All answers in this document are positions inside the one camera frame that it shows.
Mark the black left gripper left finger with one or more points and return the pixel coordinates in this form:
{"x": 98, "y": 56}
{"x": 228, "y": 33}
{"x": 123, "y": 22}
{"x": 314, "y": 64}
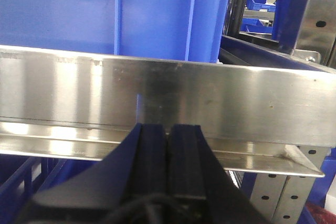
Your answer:
{"x": 127, "y": 186}

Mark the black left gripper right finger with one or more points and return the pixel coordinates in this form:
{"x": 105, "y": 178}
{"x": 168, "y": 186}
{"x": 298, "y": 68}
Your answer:
{"x": 199, "y": 182}

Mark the blue empty storage bin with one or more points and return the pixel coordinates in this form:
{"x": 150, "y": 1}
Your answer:
{"x": 24, "y": 176}

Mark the blue bin with red parts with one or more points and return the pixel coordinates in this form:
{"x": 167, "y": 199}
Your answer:
{"x": 314, "y": 211}

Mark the large blue plastic bin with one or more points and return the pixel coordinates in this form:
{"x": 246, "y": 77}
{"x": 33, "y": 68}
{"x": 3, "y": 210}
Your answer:
{"x": 187, "y": 30}

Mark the perforated steel shelf post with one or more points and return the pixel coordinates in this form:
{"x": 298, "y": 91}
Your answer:
{"x": 282, "y": 178}

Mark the stainless steel shelf rail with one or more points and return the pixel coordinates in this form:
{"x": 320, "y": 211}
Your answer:
{"x": 78, "y": 105}

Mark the blue shelf upright frame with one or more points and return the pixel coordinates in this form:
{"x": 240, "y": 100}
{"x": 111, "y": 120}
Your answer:
{"x": 288, "y": 20}

